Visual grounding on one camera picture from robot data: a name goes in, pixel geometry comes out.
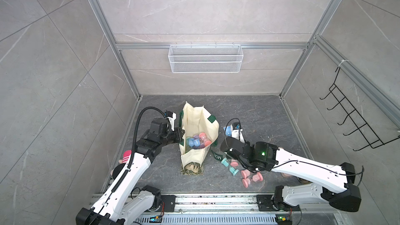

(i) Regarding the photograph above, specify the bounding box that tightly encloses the white wire mesh basket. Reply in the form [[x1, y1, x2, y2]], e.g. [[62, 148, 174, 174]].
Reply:
[[168, 44, 244, 74]]

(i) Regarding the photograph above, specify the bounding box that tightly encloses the pink toy at left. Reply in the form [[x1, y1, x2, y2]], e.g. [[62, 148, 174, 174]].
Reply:
[[110, 150, 131, 179]]

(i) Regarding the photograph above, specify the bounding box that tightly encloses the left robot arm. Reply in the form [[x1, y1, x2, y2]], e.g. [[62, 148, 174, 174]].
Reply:
[[76, 108, 185, 225]]

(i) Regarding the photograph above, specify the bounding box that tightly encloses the teal hourglass front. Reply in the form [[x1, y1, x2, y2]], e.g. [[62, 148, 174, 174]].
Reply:
[[229, 167, 239, 176]]

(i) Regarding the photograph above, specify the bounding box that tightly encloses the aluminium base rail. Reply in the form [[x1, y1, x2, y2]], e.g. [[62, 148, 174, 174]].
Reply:
[[90, 193, 348, 225]]

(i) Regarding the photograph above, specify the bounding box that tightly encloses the teal hourglass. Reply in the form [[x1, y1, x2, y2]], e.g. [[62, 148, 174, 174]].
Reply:
[[221, 158, 229, 167], [229, 167, 239, 176]]

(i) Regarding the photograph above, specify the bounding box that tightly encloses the cream canvas tote bag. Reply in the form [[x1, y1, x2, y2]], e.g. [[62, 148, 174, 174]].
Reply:
[[179, 103, 219, 175]]

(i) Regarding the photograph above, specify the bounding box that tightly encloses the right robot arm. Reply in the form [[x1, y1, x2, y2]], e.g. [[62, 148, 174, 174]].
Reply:
[[220, 136, 363, 212]]

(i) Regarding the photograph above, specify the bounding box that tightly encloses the blue hourglass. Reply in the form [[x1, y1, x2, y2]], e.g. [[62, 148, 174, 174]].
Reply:
[[193, 139, 201, 147]]

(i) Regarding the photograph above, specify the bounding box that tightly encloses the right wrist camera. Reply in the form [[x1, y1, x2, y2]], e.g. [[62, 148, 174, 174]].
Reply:
[[231, 125, 245, 143]]

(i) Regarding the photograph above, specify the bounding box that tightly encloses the pink hourglass small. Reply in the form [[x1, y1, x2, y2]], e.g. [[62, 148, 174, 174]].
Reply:
[[241, 170, 251, 179]]

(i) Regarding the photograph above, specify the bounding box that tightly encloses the black wire hook rack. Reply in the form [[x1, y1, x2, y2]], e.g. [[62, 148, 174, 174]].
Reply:
[[319, 67, 400, 152]]

